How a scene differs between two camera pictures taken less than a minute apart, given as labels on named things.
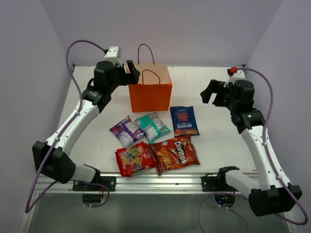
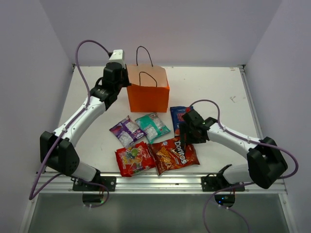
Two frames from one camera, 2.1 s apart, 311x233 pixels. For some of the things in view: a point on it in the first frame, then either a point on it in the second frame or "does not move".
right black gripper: x=216 y=87 → x=184 y=128
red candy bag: x=132 y=160 does not move
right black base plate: x=215 y=183 does not move
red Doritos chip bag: x=175 y=153 does not move
